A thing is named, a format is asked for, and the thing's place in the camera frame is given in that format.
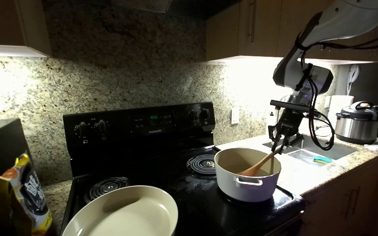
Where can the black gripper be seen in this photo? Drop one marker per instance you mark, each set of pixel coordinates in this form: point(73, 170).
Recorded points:
point(293, 118)

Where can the wooden spoon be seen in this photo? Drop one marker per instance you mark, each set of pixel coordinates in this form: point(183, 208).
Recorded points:
point(259, 165)

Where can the green sponge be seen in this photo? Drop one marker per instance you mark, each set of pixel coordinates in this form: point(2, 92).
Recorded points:
point(323, 160)

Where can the steel kitchen sink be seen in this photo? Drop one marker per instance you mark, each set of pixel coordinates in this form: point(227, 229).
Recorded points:
point(329, 151)

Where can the silver pressure cooker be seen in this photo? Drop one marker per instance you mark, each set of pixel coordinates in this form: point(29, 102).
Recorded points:
point(357, 124)

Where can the black coil burner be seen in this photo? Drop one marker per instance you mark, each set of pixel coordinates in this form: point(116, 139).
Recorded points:
point(105, 187)
point(203, 164)

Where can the wooden lower cabinet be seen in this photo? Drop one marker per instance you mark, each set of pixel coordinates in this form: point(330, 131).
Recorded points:
point(351, 200)

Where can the wooden upper cabinet over sink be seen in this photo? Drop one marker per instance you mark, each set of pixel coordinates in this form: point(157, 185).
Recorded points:
point(263, 26)

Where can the black electric stove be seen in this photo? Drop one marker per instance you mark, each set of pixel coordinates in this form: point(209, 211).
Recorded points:
point(154, 131)

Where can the white oval baking dish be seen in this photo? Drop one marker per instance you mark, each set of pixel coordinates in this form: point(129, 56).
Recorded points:
point(128, 213)

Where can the range hood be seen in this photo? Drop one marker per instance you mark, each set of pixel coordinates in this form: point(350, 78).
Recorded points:
point(141, 4)

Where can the yellow black snack bag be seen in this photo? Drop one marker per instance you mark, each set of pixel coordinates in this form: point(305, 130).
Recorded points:
point(27, 196)

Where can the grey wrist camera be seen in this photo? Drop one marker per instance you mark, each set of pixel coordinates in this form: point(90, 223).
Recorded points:
point(288, 105)

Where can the white wall outlet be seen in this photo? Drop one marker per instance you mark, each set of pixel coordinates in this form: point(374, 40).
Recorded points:
point(234, 116)

